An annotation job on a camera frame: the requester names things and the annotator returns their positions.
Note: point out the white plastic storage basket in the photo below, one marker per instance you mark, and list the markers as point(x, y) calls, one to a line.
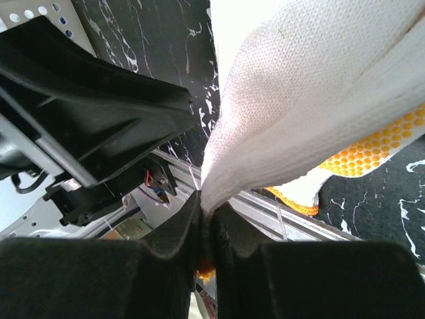
point(59, 13)

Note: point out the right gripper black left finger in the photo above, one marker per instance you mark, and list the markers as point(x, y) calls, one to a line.
point(94, 278)

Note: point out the aluminium front rail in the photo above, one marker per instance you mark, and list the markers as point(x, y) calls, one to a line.
point(271, 218)

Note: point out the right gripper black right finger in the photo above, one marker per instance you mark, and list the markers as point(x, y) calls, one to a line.
point(260, 278)

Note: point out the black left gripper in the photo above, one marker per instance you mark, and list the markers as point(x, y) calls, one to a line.
point(80, 120)

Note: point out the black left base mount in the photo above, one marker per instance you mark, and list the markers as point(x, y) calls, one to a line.
point(158, 179)

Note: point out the white glove orange cuff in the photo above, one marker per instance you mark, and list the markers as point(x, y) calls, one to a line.
point(308, 90)

